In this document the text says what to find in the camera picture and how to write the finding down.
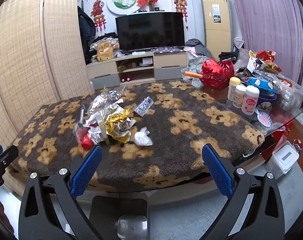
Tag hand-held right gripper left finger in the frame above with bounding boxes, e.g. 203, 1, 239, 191
18, 145, 103, 240

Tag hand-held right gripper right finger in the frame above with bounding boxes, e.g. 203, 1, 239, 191
202, 144, 285, 240

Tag red clear plastic wrapper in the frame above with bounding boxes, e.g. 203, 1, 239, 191
76, 126, 95, 150

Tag silver foil ball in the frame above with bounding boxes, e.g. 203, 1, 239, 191
89, 126, 107, 145

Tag black trash bin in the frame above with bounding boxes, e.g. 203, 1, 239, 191
88, 197, 149, 240

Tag gold wrapper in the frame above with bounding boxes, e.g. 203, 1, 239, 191
105, 109, 137, 143

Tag white plastic bag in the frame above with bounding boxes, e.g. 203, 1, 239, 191
134, 127, 153, 146

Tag white blue wrapper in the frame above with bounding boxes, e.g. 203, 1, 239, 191
88, 86, 126, 121

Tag blister pack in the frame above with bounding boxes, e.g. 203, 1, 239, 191
134, 96, 154, 117

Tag bear-print brown blanket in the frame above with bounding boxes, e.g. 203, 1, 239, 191
10, 80, 265, 191

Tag grey fluffy rug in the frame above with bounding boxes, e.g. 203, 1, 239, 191
74, 160, 303, 240

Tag white lidded storage box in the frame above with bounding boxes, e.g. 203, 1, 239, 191
265, 145, 300, 176

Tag white pink hairbrush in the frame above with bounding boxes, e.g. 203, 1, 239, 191
254, 109, 273, 129

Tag white bottle yellow label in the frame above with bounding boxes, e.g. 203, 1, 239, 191
233, 85, 246, 109

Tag white bottle pink label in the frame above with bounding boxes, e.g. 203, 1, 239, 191
241, 85, 260, 115

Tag white bottle yellow lid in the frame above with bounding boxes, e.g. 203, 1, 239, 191
228, 77, 242, 101

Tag blue cookie tin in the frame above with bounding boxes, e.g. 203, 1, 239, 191
255, 91, 278, 113

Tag red openwork basket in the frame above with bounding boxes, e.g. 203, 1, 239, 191
201, 58, 235, 90

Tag blue snack bag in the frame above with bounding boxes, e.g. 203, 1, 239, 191
241, 76, 277, 93

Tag woven folding screen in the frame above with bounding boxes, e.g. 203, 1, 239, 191
0, 0, 92, 195

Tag clear plastic box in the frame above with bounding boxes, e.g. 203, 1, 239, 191
274, 74, 303, 112

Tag silver patterned wrapping bag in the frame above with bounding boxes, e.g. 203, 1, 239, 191
181, 55, 207, 88

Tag clear plastic bag with tag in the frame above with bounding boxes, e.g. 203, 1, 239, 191
235, 49, 260, 73

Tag beige television stand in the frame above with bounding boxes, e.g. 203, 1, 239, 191
86, 51, 188, 90

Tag yellow backpack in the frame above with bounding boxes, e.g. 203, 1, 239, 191
96, 42, 114, 62

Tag dark clothes pile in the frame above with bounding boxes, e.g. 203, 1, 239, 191
184, 39, 218, 61

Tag red gold decorations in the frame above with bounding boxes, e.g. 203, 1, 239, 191
256, 50, 282, 73

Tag blue printed cloth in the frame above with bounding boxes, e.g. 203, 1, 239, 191
151, 46, 186, 54

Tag beige standing air conditioner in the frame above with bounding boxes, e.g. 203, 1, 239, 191
200, 0, 233, 61

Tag light clothes pile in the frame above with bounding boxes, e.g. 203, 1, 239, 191
90, 32, 120, 51

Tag dark hanging coats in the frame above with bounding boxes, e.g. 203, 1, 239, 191
77, 5, 96, 64

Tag black flat television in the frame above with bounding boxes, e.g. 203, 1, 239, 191
115, 12, 186, 52

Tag red fish hanging ornament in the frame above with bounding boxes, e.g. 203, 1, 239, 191
90, 0, 108, 33

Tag purple curtain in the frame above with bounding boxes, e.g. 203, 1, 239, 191
228, 0, 303, 85

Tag red tassel hanging ornament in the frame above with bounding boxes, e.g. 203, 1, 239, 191
172, 0, 190, 31

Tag round lotus wall plate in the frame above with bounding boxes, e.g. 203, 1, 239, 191
110, 0, 142, 15

